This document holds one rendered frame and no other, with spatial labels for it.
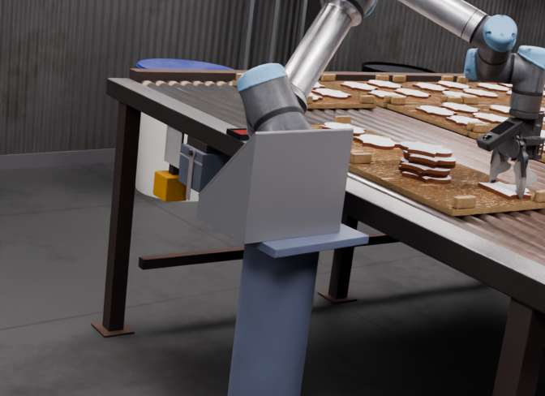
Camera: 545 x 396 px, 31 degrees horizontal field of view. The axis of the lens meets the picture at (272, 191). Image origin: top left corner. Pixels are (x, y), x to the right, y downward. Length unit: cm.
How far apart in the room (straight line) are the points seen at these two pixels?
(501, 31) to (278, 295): 77
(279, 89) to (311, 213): 29
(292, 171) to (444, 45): 570
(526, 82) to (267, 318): 83
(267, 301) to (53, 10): 371
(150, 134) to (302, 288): 320
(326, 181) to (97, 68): 384
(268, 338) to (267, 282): 13
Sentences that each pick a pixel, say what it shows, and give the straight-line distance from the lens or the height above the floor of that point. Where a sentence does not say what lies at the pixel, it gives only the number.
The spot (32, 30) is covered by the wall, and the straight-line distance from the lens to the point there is 567.
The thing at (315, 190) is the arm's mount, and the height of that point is 97.
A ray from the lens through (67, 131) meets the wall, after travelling 589.
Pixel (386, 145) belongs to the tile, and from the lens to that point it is 282.
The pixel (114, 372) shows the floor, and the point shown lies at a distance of 345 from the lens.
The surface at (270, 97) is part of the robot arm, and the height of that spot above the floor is 114.
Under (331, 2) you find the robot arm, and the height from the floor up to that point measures 134.
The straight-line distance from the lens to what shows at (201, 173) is 296.
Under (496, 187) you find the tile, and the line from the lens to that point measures 254.
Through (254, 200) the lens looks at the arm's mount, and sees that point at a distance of 205.
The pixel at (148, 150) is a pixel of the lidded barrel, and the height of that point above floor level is 25.
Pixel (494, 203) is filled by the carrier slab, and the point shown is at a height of 94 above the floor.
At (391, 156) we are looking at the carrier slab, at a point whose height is 94.
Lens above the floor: 153
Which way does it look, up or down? 15 degrees down
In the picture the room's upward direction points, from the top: 7 degrees clockwise
